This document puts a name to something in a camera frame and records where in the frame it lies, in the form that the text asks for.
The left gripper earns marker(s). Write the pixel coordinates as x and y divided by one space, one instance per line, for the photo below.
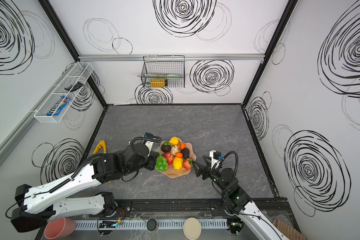
151 160

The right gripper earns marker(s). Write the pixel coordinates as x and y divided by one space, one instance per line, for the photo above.
205 171

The red fake strawberry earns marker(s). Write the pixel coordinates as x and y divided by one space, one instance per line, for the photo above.
187 164

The dark fake avocado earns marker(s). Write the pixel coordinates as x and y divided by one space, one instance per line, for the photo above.
186 153

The green fake grapes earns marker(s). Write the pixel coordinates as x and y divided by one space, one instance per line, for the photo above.
161 164

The yellow fake lemon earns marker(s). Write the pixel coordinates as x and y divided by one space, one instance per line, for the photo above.
178 163

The orange fake tangerine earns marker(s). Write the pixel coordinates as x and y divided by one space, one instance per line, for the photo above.
179 155
181 145

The dark fake mangosteen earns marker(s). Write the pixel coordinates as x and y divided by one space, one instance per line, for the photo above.
166 147

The red fake apple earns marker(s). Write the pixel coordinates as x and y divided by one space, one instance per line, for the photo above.
169 157

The pink scalloped fruit bowl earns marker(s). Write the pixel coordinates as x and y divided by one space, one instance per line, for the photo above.
171 172

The small yellow fake pear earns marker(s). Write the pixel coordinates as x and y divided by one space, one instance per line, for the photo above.
174 141

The beige fake pear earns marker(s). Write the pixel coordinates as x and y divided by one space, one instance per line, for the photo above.
175 149

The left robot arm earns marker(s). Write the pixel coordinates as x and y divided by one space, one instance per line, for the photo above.
37 206

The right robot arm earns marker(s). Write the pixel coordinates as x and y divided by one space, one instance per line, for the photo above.
241 205

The yellow kitchen tongs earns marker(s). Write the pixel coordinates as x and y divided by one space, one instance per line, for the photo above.
101 145

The cream round lid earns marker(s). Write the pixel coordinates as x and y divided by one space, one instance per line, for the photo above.
192 229

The black round cap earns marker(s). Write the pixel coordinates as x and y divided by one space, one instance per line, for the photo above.
152 224

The yellow sponge in basket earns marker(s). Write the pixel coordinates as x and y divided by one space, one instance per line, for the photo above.
158 82

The black remote control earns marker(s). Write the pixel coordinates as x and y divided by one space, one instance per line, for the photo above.
74 87

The blue candy packet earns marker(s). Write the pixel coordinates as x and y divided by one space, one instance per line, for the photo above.
59 106

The pink plastic cup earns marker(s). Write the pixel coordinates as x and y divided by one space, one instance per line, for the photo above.
59 228

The striped brown cloth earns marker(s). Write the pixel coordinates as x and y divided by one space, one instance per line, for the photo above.
288 231

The white cable duct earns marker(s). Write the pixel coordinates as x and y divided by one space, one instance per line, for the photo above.
102 225

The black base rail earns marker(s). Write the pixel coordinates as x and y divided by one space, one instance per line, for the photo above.
209 207

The black wire wall basket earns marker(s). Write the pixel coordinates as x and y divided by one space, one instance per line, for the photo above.
170 67

